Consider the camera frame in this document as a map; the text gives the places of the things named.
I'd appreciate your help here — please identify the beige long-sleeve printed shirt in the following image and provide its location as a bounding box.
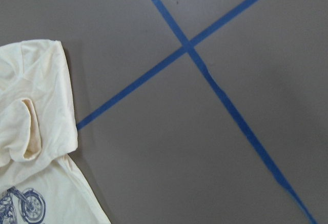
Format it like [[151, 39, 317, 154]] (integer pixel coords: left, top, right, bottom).
[[1, 39, 109, 223]]

